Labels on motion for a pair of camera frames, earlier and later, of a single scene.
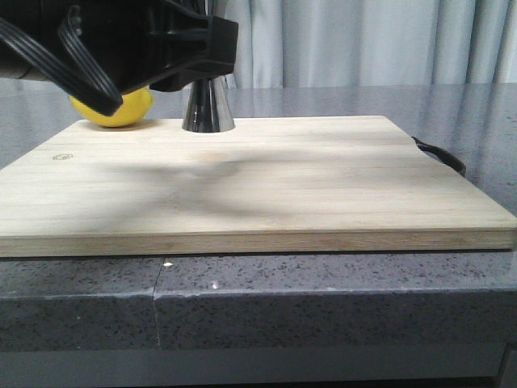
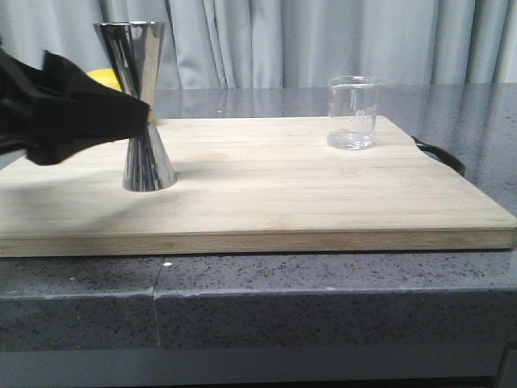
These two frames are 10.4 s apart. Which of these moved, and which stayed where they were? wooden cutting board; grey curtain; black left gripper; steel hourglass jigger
Moved: black left gripper; steel hourglass jigger
Stayed: grey curtain; wooden cutting board
